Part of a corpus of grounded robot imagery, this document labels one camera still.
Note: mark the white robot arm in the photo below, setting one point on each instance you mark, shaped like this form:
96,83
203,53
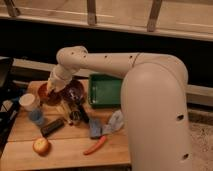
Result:
153,102

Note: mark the blue sponge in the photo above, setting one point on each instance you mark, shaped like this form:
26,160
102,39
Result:
95,128

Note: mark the blue plastic cup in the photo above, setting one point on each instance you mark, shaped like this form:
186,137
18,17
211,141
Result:
36,116

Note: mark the green plastic tray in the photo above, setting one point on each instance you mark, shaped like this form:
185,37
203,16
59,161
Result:
104,91

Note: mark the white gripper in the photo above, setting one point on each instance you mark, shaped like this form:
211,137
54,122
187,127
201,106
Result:
58,79

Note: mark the black rectangular block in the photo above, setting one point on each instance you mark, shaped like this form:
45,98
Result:
51,127

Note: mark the black handled metal scoop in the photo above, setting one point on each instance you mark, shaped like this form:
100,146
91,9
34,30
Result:
79,114

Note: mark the purple bowl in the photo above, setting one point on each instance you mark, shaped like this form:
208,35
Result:
73,92

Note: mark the light blue cloth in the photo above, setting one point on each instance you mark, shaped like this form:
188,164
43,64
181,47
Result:
114,124

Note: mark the white plastic cup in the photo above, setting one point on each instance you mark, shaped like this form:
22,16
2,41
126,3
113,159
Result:
29,101

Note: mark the orange-red bowl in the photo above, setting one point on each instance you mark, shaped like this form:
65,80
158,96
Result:
42,94

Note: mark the red yellow apple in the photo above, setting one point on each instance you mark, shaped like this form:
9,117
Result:
41,146

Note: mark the dark red grape bunch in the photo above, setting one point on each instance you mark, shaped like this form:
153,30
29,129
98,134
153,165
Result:
53,98

